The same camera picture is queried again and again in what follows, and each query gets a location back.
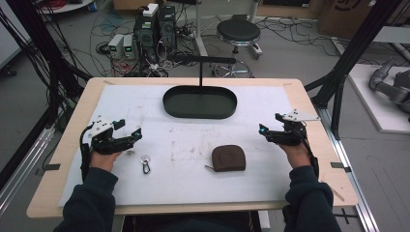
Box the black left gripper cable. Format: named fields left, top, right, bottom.
left=78, top=124, right=95, bottom=182

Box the white platform board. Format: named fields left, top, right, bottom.
left=347, top=63, right=410, bottom=135

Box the white table mat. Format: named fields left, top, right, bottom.
left=57, top=83, right=293, bottom=208

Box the black frame post with cables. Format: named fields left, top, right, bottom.
left=0, top=0, right=94, bottom=130

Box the grey bench power supply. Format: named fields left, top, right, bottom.
left=122, top=34, right=136, bottom=60
left=107, top=33, right=126, bottom=60

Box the person's left hand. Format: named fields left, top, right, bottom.
left=89, top=149, right=124, bottom=173

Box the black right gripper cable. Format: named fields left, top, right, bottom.
left=299, top=128, right=321, bottom=180

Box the black oval tray hanger stand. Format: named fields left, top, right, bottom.
left=161, top=54, right=239, bottom=121

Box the silver carabiner keychain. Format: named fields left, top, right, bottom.
left=139, top=154, right=153, bottom=176

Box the aluminium rail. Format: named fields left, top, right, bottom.
left=316, top=105, right=382, bottom=232
left=0, top=125, right=56, bottom=216

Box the black round stool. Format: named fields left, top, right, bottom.
left=211, top=14, right=263, bottom=79

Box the brown zipper pouch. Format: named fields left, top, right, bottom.
left=204, top=144, right=248, bottom=173

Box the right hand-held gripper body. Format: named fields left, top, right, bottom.
left=274, top=108, right=321, bottom=147

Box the person's right hand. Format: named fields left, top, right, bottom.
left=278, top=141, right=312, bottom=169

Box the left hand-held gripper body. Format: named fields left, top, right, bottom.
left=80, top=117, right=128, bottom=156

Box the black computer tower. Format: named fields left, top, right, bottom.
left=157, top=5, right=178, bottom=53
left=132, top=13, right=160, bottom=64

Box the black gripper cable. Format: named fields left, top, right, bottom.
left=299, top=128, right=321, bottom=180
left=78, top=124, right=95, bottom=182

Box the white table leg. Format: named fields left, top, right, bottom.
left=193, top=0, right=209, bottom=58

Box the white box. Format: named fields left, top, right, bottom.
left=142, top=3, right=160, bottom=18

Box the tangle of black floor cables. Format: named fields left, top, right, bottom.
left=257, top=15, right=342, bottom=59

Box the brown cardboard box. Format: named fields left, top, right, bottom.
left=316, top=0, right=376, bottom=41

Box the black metal frame post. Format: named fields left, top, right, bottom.
left=304, top=0, right=404, bottom=140

